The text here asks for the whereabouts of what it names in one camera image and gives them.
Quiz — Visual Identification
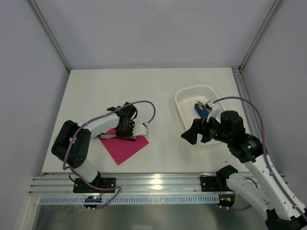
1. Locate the purple metal spoon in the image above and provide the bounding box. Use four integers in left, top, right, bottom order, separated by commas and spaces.
116, 137, 136, 141

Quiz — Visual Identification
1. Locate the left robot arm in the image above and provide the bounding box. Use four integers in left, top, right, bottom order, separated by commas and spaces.
51, 102, 138, 185

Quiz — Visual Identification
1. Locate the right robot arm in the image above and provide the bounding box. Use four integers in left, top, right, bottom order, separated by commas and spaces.
181, 111, 307, 230

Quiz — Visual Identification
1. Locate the pink paper napkin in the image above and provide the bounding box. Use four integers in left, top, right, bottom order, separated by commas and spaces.
99, 136, 149, 165

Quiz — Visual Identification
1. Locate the blue packet in basket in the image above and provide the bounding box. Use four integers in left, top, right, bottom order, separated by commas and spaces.
194, 101, 210, 118

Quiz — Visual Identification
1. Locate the white perforated plastic basket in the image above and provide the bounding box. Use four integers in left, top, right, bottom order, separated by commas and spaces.
174, 85, 227, 146

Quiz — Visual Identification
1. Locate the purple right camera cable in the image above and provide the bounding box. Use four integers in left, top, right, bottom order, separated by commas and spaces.
211, 96, 307, 216

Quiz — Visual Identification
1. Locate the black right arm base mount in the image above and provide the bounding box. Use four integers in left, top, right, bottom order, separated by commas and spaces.
200, 175, 219, 192

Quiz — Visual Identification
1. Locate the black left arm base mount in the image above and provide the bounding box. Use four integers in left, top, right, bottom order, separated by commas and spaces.
73, 177, 116, 194

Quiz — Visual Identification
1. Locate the slotted cable duct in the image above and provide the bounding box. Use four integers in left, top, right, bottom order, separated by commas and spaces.
39, 194, 220, 205

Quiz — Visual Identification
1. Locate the aluminium frame rail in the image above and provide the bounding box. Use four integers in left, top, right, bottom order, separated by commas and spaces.
28, 173, 215, 196

